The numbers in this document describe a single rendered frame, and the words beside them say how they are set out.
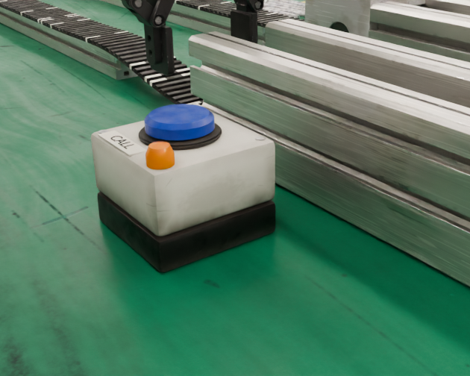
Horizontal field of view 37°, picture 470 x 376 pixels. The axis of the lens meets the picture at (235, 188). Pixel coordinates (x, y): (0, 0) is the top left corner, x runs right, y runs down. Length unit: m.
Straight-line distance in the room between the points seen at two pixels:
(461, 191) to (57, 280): 0.22
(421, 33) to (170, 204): 0.33
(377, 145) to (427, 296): 0.09
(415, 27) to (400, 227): 0.26
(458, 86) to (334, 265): 0.14
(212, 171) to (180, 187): 0.02
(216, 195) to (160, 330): 0.08
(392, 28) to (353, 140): 0.26
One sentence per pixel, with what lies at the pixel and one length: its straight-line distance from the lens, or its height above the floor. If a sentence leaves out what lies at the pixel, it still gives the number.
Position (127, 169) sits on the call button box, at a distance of 0.38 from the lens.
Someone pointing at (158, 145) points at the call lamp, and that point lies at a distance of 0.36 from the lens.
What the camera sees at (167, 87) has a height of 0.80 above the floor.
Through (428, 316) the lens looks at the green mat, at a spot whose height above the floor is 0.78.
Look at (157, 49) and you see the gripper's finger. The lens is 0.58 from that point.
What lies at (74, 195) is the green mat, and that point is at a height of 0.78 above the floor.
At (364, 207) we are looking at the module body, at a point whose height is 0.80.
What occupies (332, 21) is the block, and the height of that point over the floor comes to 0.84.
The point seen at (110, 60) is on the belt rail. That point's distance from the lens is 0.74.
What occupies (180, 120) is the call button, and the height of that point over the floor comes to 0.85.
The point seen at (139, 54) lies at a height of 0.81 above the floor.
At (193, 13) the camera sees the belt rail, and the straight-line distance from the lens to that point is 0.95.
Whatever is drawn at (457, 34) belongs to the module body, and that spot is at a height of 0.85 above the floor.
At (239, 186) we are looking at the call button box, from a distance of 0.39.
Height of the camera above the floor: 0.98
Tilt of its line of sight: 25 degrees down
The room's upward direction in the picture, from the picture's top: 1 degrees counter-clockwise
